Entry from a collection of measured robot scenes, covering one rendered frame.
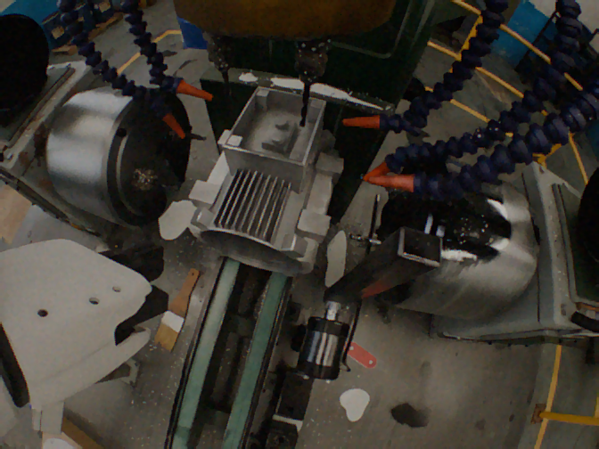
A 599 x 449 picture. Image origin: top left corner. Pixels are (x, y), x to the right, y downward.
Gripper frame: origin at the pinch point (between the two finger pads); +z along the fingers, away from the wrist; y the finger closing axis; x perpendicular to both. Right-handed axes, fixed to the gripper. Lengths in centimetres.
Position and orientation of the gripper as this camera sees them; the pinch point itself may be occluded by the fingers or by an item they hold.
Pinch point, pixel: (143, 264)
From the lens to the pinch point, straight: 24.3
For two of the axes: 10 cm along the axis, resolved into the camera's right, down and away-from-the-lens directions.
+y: 9.6, 2.6, -0.2
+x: 2.6, -9.6, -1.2
